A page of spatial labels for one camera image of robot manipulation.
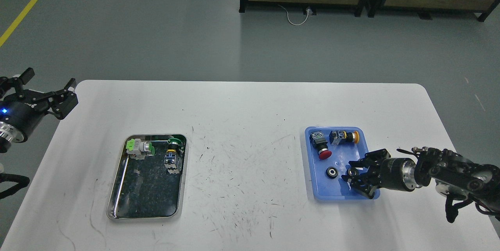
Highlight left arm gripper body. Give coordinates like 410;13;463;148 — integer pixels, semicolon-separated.
1;100;50;142

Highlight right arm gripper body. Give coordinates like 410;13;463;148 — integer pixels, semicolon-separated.
368;157;418;192

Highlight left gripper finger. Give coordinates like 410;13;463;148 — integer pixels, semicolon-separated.
0;68;35;97
37;78;78;121

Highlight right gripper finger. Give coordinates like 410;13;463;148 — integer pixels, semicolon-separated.
348;148;391;169
341;173;380;199

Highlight black gear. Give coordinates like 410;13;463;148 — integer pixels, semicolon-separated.
347;167;359;177
326;166;339;179

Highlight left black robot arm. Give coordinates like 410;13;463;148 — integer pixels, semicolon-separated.
0;67;79;156

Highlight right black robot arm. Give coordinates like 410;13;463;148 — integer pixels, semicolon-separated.
341;147;500;224

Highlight blue plastic tray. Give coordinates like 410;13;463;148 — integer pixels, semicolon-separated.
305;126;369;202

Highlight silver metal tray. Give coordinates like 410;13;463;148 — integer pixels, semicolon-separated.
106;134;189;220

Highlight red mushroom push button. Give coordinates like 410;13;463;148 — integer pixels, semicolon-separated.
309;131;332;160

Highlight yellow push button switch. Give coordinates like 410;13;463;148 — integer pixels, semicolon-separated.
329;130;360;145

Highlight green push button switch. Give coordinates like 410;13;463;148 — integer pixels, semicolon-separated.
125;139;155;160

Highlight green selector switch blue contacts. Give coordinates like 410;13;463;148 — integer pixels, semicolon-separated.
164;138;185;174

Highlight white cable on floor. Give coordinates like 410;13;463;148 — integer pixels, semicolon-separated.
278;4;315;26

